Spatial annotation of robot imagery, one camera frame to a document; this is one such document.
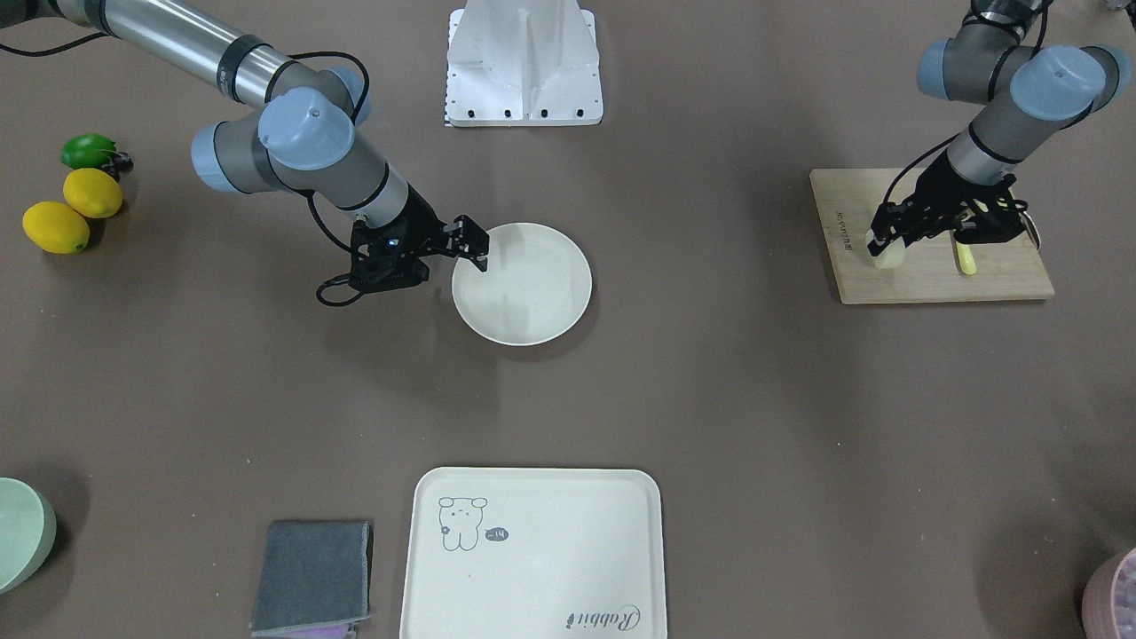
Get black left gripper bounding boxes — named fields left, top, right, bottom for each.
left=870, top=156, right=1028, bottom=247

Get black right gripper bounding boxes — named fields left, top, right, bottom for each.
left=346, top=189, right=490, bottom=294

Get cream round plate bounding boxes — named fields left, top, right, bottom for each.
left=451, top=223, right=593, bottom=347

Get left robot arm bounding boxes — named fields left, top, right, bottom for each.
left=864, top=1, right=1133, bottom=269

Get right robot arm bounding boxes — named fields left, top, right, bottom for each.
left=3, top=1, right=490, bottom=296

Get cream rabbit tray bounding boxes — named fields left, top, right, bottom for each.
left=400, top=468, right=668, bottom=638

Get yellow plastic knife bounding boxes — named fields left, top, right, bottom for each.
left=949, top=232, right=977, bottom=279

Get bamboo cutting board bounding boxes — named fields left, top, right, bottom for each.
left=809, top=169, right=1055, bottom=304

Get dark cherries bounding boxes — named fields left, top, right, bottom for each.
left=101, top=151, right=134, bottom=179

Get grey folded cloth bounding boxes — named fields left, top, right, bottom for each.
left=250, top=518, right=371, bottom=632

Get lower yellow lemon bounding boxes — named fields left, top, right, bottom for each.
left=62, top=169, right=124, bottom=219

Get yellow lemon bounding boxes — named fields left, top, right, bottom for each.
left=20, top=200, right=91, bottom=255
left=62, top=169, right=124, bottom=219

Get green lime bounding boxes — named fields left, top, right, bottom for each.
left=59, top=133, right=118, bottom=171

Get upper yellow lemon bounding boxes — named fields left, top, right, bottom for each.
left=20, top=200, right=91, bottom=255

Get pink ice bucket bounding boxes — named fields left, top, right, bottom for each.
left=1080, top=549, right=1135, bottom=638

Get purple cloth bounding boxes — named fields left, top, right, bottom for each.
left=250, top=621, right=357, bottom=639

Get mint green bowl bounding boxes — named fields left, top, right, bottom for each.
left=1, top=478, right=57, bottom=594

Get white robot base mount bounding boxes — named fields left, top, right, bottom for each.
left=444, top=1, right=604, bottom=127

